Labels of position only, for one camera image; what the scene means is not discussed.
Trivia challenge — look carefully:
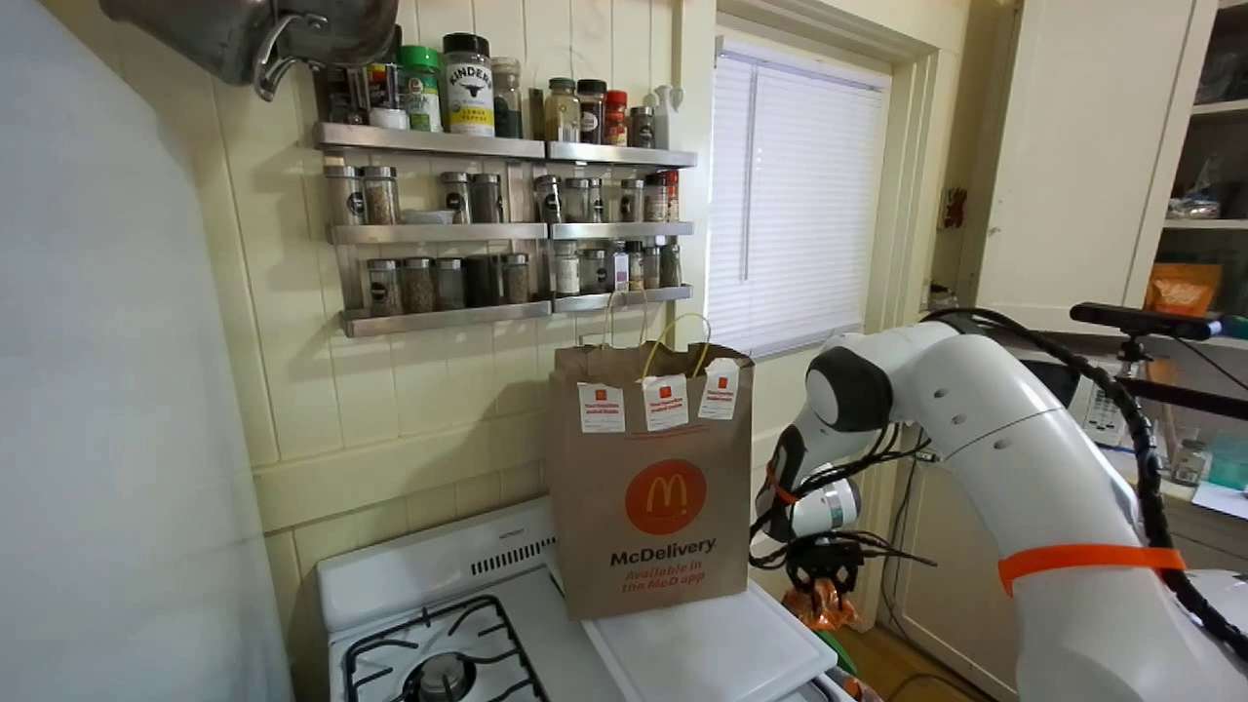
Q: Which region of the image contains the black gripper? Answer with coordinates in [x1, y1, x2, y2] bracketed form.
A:
[782, 532, 869, 634]

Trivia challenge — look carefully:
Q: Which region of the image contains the full trash bin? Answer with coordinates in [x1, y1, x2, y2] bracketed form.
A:
[832, 664, 887, 702]

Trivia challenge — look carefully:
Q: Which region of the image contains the white low cabinet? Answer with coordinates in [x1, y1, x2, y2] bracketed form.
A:
[887, 462, 1029, 702]

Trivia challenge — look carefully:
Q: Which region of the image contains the white cutting board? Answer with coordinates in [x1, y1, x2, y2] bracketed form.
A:
[582, 578, 842, 702]

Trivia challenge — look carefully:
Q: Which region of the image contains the brown McDelivery paper bag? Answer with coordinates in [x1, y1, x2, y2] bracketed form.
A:
[543, 340, 756, 625]

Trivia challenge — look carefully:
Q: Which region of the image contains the white gas stove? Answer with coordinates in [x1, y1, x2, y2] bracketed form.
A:
[317, 492, 863, 702]

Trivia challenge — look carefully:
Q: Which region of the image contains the white window blind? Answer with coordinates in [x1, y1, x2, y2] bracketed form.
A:
[708, 51, 894, 359]

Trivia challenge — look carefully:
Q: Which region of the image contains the black stove burner grate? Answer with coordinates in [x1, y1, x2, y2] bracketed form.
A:
[343, 595, 548, 702]

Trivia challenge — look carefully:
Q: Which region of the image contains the orange bag on shelf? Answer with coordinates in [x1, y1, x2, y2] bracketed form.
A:
[1142, 261, 1225, 326]

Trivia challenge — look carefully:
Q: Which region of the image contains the white tall cabinet door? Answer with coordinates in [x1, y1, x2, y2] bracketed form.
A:
[971, 0, 1203, 336]

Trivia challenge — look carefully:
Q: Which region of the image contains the red spice jar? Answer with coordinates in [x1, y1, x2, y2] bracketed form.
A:
[600, 85, 637, 150]

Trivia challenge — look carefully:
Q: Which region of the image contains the large white label jar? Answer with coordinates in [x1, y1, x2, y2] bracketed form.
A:
[439, 33, 497, 142]

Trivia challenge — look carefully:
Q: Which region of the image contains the green lid spice jar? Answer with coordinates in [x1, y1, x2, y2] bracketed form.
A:
[396, 45, 447, 137]

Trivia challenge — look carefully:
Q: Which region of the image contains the dark spice jar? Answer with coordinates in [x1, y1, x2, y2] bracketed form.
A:
[317, 58, 373, 128]

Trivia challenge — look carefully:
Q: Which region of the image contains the white refrigerator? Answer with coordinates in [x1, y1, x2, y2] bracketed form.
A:
[0, 0, 296, 702]

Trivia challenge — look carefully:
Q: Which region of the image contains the hanging steel pot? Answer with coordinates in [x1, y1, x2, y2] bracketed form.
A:
[98, 0, 404, 102]

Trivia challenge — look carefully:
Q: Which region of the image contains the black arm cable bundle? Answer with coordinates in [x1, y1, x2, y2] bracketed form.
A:
[743, 305, 1248, 660]

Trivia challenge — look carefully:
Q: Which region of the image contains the black camera stand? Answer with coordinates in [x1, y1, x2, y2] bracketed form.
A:
[1066, 301, 1248, 423]

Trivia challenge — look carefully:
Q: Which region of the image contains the metal wall spice rack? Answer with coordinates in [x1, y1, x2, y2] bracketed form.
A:
[317, 119, 696, 345]

